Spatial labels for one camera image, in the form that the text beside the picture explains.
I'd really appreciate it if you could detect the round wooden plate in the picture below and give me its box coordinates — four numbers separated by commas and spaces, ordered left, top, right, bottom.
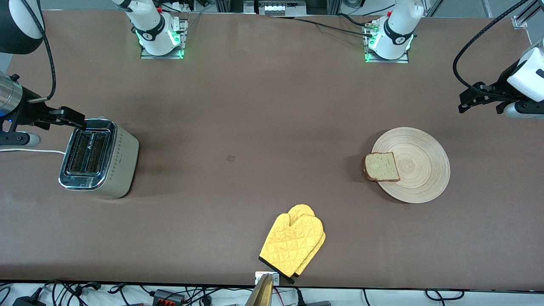
371, 127, 451, 204

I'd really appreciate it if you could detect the slice of brown bread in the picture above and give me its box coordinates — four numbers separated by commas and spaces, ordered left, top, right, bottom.
363, 152, 401, 183

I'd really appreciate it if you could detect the silver two-slot toaster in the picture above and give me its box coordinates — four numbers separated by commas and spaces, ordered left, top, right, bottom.
58, 117, 140, 199

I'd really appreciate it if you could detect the black power adapter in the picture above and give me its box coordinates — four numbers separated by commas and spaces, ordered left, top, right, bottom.
12, 295, 46, 306

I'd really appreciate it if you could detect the black orange connector block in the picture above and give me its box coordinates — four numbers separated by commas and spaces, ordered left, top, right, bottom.
152, 289, 186, 305

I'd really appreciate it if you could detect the yellow quilted oven mitt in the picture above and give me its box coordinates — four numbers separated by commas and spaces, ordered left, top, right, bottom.
287, 204, 327, 285
258, 212, 324, 284

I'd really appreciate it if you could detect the grey power strip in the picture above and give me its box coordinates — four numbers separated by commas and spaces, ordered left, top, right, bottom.
257, 0, 307, 17

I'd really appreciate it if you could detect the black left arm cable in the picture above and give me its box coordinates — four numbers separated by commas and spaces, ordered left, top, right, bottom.
452, 0, 530, 102

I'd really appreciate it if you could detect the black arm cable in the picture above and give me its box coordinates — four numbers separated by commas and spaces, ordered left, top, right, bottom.
452, 0, 530, 102
19, 0, 57, 104

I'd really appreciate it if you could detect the white toaster power cable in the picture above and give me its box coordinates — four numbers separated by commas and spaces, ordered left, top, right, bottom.
0, 148, 67, 156

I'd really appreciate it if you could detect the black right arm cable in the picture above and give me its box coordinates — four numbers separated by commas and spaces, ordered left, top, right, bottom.
19, 0, 57, 104

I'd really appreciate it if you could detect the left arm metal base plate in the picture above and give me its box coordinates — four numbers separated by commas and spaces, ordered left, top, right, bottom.
364, 21, 411, 64

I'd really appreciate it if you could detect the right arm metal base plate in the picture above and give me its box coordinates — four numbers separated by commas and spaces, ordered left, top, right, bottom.
140, 19, 188, 60

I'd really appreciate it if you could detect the black tangled cable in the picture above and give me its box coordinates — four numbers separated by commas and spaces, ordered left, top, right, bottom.
42, 278, 102, 306

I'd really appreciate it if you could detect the black cable on table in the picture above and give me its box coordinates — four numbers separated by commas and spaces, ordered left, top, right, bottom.
293, 13, 375, 37

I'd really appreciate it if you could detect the black looped cable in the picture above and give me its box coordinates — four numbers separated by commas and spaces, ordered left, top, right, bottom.
425, 289, 465, 301

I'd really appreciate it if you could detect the gold metal camera stand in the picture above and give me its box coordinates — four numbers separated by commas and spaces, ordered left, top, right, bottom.
244, 273, 273, 306

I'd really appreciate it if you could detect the white table edge bracket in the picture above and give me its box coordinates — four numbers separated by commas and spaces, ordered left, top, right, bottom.
255, 271, 280, 286

